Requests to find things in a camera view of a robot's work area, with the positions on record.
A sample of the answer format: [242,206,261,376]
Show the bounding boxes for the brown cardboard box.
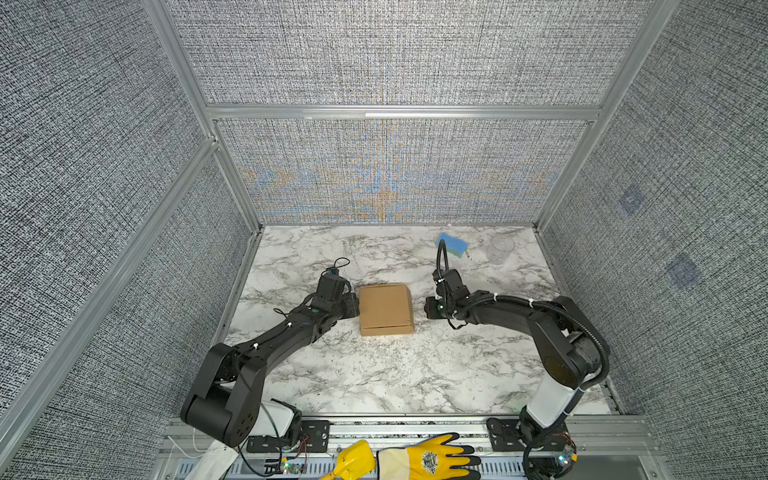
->
[359,284,415,336]

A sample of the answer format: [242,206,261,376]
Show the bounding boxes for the blue green sponge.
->
[436,232,469,258]

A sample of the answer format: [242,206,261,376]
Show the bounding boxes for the white paper tag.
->
[186,441,239,480]

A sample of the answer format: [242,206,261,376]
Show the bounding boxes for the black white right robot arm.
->
[424,268,610,448]

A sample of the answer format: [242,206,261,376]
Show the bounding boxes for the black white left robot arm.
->
[180,267,359,447]

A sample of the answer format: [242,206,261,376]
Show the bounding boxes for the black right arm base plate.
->
[486,416,575,453]

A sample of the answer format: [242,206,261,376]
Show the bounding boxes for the clear round plastic lid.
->
[490,234,516,252]

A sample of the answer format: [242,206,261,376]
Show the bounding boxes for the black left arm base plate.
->
[245,420,330,455]

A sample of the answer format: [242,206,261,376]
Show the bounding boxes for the yellow black work glove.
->
[376,432,482,480]

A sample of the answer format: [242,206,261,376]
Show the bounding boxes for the aluminium front rail frame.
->
[149,413,673,480]

